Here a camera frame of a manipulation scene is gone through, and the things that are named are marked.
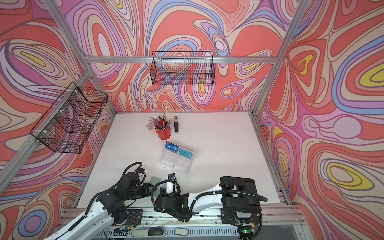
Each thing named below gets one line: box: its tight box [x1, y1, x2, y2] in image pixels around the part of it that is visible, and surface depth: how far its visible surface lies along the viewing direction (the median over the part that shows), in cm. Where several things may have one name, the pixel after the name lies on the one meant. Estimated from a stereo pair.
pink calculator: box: [145, 122, 156, 134], surface depth 110 cm
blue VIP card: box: [165, 140, 179, 154], surface depth 90 cm
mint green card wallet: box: [149, 176, 161, 197], surface depth 81 cm
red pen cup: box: [155, 120, 172, 141], surface depth 103 cm
